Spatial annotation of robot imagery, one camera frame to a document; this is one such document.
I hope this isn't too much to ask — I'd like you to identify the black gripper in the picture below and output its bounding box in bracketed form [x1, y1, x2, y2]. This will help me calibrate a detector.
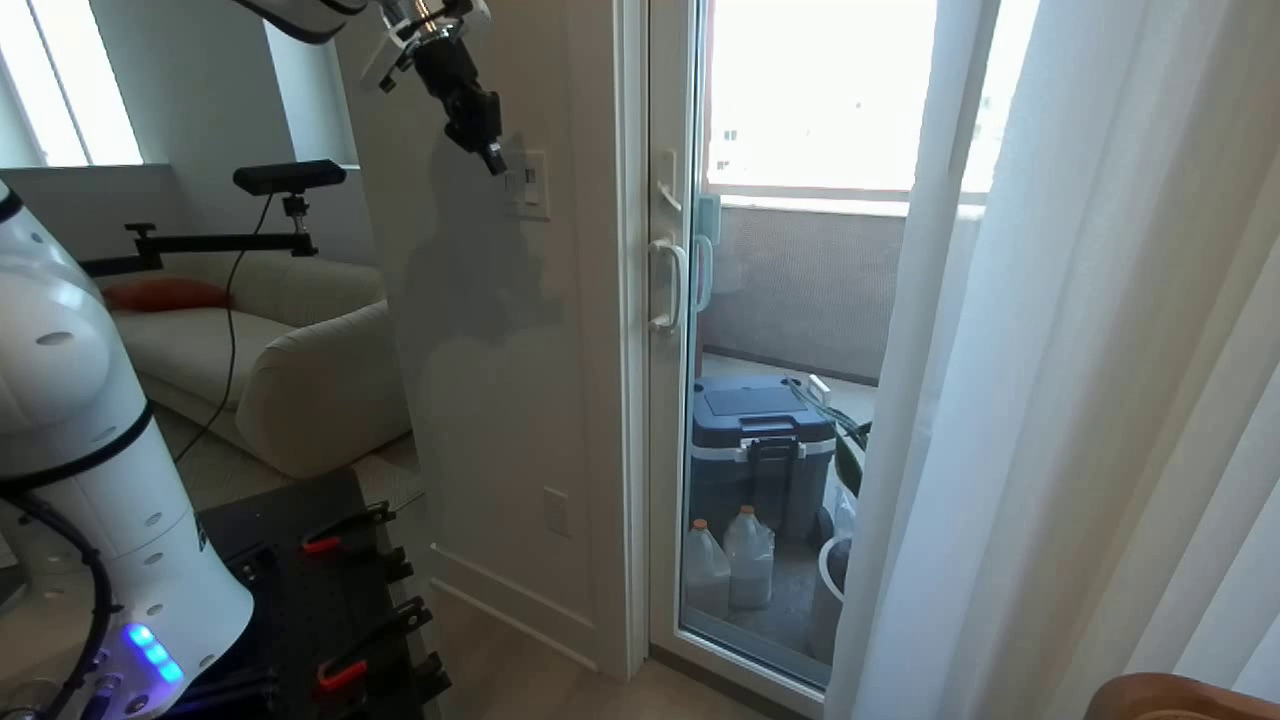
[403, 37, 517, 175]

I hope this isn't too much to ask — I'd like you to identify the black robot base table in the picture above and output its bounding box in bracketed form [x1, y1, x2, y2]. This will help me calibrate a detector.
[198, 465, 457, 720]

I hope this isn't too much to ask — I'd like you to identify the glass sliding door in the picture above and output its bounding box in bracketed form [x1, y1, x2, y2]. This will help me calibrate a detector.
[645, 0, 946, 713]

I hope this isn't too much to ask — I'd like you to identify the cream sofa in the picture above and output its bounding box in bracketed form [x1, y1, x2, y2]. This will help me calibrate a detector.
[100, 247, 411, 485]

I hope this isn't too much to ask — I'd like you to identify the red cushion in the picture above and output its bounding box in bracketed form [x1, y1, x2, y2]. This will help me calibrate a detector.
[100, 273, 231, 319]

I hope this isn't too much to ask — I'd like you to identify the blue and white cooler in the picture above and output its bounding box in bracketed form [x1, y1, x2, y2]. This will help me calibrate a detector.
[689, 372, 845, 549]

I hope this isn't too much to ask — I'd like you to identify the clear plastic jug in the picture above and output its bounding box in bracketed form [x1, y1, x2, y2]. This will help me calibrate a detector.
[719, 503, 779, 617]
[679, 516, 737, 620]

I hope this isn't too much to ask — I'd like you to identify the dark green pot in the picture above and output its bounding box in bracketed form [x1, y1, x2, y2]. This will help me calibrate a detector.
[827, 409, 886, 503]

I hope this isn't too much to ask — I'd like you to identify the grey bucket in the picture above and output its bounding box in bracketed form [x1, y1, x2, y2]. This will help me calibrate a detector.
[805, 532, 860, 663]

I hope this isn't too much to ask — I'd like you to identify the white sheer curtain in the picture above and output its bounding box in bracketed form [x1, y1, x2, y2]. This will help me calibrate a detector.
[823, 0, 1280, 720]

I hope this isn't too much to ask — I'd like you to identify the brown wooden chair back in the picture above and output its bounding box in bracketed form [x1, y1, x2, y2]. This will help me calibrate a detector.
[1076, 669, 1280, 720]

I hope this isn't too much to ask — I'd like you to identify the black stereo camera bar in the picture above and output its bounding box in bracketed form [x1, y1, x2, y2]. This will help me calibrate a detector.
[231, 155, 352, 200]

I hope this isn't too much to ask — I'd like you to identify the white inside door handle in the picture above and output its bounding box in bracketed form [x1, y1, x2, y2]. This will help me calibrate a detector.
[650, 237, 689, 338]

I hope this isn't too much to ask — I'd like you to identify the pale outside door handle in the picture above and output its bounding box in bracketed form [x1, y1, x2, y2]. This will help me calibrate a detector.
[689, 192, 725, 319]

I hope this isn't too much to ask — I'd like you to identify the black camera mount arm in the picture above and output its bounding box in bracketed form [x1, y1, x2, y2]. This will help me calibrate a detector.
[79, 192, 321, 280]

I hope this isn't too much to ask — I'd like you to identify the thin black camera cable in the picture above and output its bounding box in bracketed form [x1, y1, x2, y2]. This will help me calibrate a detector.
[167, 192, 279, 467]

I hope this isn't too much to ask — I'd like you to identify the red handled black clamp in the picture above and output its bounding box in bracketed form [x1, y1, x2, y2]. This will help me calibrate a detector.
[317, 596, 438, 699]
[298, 501, 401, 567]

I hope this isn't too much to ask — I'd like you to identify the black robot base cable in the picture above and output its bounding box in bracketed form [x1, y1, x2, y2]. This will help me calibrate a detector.
[0, 498, 119, 720]

